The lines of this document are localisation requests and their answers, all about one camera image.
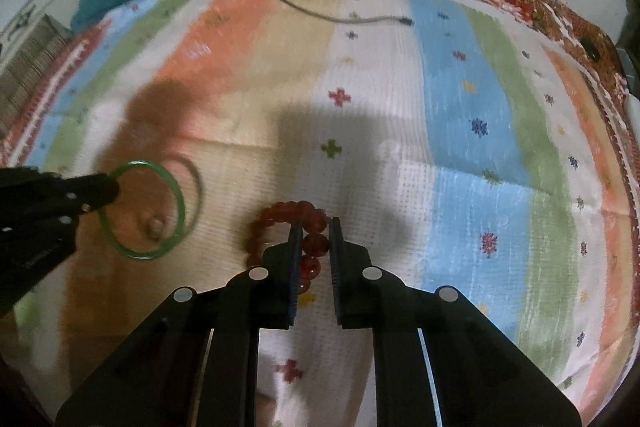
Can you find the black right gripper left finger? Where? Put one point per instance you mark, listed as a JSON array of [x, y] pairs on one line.
[[193, 360]]

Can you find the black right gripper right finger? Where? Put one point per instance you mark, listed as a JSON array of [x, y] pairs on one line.
[[438, 361]]

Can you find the striped colourful bed sheet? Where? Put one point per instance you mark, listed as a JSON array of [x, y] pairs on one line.
[[451, 141]]

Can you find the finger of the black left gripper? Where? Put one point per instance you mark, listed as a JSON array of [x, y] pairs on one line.
[[84, 194]]

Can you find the green jade bangle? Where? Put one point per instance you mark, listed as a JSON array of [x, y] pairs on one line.
[[149, 218]]

